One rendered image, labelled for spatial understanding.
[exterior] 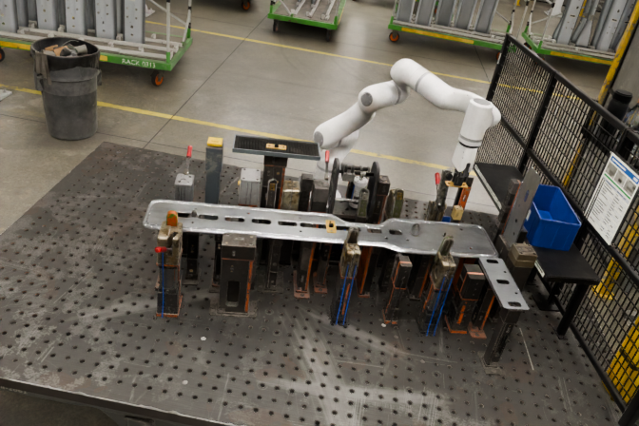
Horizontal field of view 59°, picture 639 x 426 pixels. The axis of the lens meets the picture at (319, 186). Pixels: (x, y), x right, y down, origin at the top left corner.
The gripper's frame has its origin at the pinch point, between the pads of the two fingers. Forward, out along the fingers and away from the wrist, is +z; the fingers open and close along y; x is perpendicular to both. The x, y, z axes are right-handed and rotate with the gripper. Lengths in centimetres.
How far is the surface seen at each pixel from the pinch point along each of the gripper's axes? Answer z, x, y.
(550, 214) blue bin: 24, 55, -20
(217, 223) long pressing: 27, -88, 3
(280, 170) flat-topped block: 21, -65, -31
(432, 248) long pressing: 27.1, -5.4, 8.3
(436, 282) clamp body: 31.5, -6.2, 23.4
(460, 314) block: 47, 8, 22
